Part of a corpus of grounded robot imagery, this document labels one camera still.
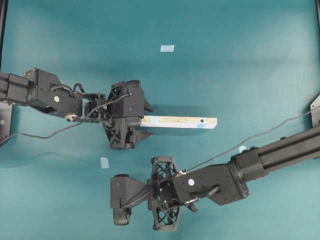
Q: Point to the grey corner bracket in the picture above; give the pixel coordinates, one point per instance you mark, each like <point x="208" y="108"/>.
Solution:
<point x="315" y="112"/>

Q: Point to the white wooden board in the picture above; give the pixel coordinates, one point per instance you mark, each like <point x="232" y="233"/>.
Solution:
<point x="185" y="122"/>

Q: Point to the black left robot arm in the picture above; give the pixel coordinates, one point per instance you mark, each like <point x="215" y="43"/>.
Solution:
<point x="44" y="92"/>

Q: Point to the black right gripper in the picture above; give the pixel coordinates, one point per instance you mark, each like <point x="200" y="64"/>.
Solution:
<point x="163" y="202"/>

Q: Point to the light blue tape marker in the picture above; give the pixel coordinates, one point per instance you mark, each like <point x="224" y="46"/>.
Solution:
<point x="104" y="162"/>
<point x="242" y="148"/>
<point x="167" y="48"/>

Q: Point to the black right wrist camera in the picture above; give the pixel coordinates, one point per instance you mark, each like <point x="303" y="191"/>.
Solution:
<point x="125" y="193"/>

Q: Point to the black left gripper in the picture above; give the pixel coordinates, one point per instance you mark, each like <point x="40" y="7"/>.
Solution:
<point x="121" y="132"/>

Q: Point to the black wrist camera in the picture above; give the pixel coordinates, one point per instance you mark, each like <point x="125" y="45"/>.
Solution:
<point x="125" y="193"/>
<point x="129" y="106"/>

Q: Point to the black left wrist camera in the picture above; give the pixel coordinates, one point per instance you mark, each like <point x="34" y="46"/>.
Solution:
<point x="129" y="106"/>

